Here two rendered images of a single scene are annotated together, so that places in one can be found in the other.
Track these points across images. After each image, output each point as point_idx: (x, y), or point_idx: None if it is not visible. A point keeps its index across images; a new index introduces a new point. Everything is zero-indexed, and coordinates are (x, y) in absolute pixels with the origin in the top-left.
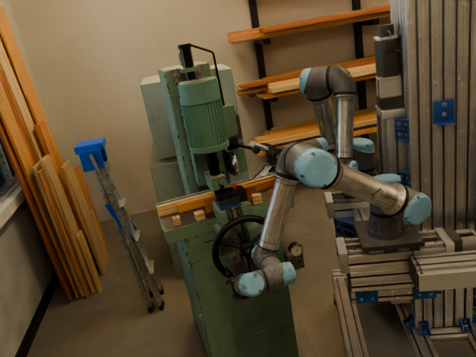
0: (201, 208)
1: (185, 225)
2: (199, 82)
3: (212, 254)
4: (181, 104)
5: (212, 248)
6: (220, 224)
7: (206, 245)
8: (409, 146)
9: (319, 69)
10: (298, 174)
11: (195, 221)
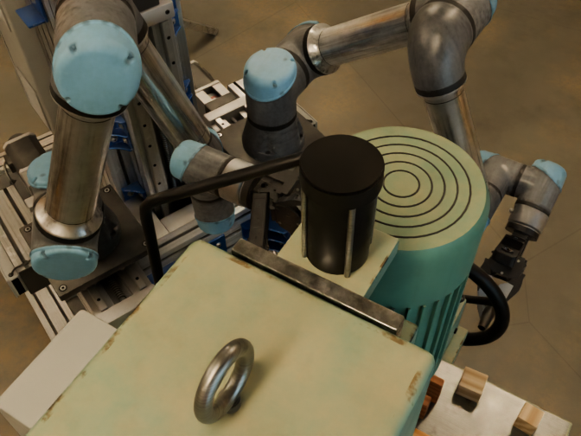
0: (427, 433)
1: (515, 396)
2: (443, 137)
3: (509, 321)
4: (470, 268)
5: (509, 310)
6: (456, 328)
7: None
8: (181, 35)
9: (110, 6)
10: (494, 12)
11: (487, 391)
